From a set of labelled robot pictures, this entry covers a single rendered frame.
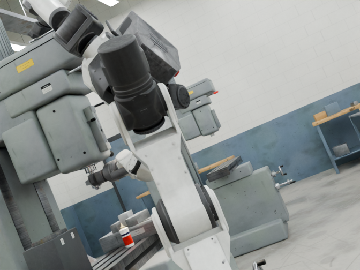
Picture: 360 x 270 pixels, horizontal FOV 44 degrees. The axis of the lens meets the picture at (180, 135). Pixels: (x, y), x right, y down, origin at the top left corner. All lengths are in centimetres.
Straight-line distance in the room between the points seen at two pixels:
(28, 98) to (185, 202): 103
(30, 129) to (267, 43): 675
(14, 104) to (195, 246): 114
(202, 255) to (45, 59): 112
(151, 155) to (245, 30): 729
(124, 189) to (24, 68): 722
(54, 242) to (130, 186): 753
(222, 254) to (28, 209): 119
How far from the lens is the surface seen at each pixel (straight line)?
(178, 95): 171
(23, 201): 226
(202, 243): 135
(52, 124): 205
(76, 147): 200
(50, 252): 162
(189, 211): 130
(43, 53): 205
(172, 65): 150
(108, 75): 128
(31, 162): 210
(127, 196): 917
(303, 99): 834
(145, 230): 213
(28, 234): 222
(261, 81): 839
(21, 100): 211
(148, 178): 168
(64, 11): 169
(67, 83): 199
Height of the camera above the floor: 117
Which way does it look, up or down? 3 degrees up
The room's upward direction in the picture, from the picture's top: 23 degrees counter-clockwise
